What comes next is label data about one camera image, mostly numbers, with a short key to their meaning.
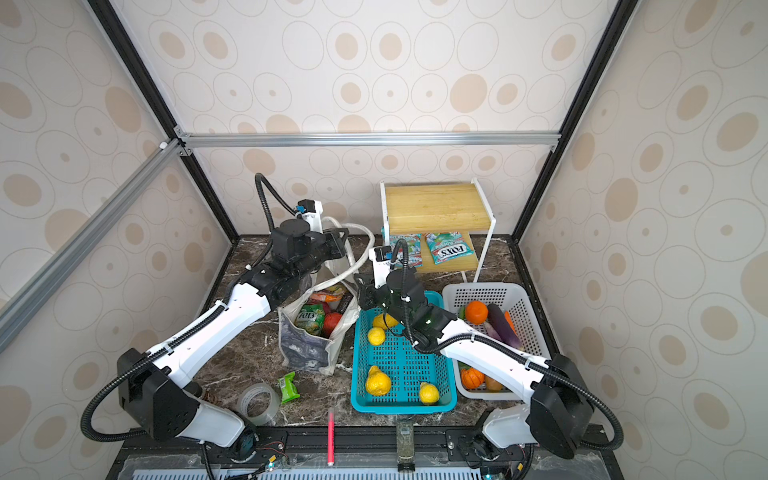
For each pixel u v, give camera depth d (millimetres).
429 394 776
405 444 713
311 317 829
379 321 904
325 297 897
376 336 877
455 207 833
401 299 538
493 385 792
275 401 810
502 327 913
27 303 522
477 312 915
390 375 851
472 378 792
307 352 761
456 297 950
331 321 833
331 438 743
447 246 921
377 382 778
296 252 573
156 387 393
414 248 925
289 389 811
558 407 406
